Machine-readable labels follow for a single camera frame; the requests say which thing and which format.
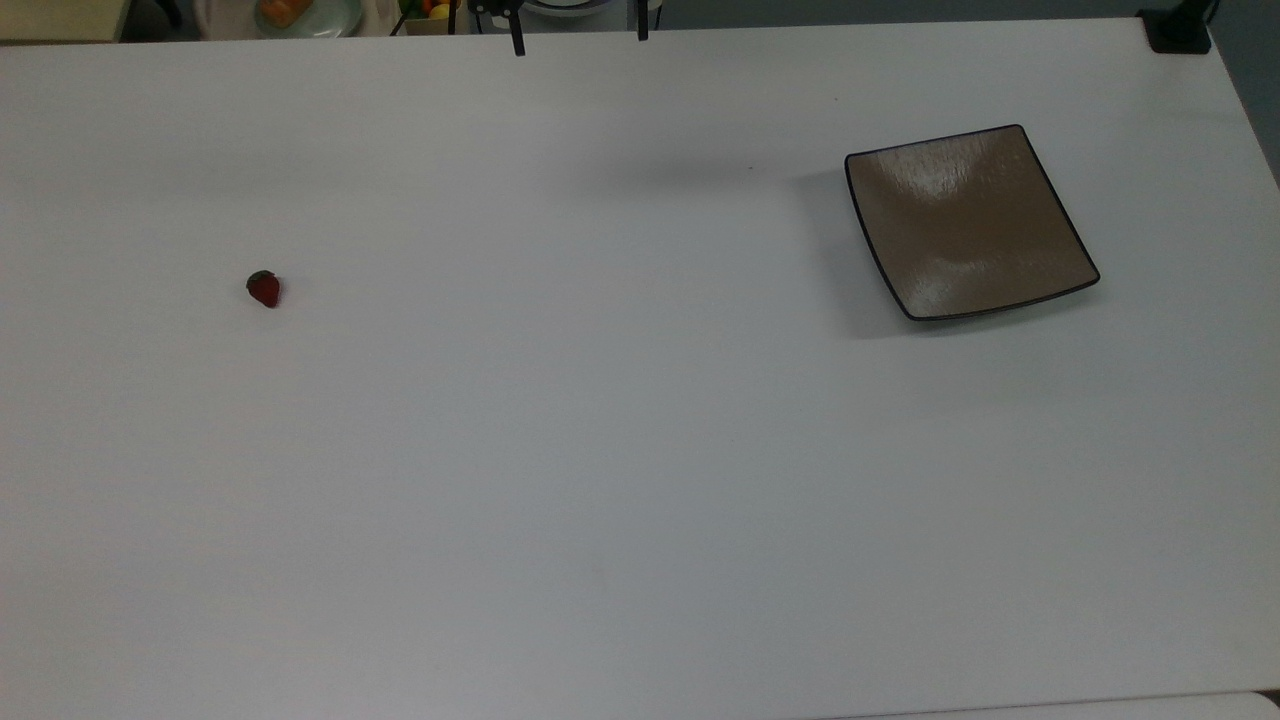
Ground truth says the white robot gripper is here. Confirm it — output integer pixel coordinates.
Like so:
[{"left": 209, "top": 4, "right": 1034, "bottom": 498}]
[{"left": 468, "top": 0, "right": 663, "bottom": 57}]

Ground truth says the pale green plate with food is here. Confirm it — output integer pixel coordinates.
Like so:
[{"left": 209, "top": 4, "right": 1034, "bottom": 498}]
[{"left": 254, "top": 0, "right": 363, "bottom": 40}]

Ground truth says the square brown ceramic plate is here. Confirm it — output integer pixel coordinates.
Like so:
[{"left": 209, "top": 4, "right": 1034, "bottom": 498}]
[{"left": 844, "top": 124, "right": 1102, "bottom": 323}]

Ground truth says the wooden side table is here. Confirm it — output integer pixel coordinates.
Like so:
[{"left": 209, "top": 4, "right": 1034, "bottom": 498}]
[{"left": 0, "top": 0, "right": 133, "bottom": 45}]

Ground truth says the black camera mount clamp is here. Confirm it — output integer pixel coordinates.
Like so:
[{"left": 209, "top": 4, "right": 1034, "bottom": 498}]
[{"left": 1138, "top": 0, "right": 1221, "bottom": 55}]

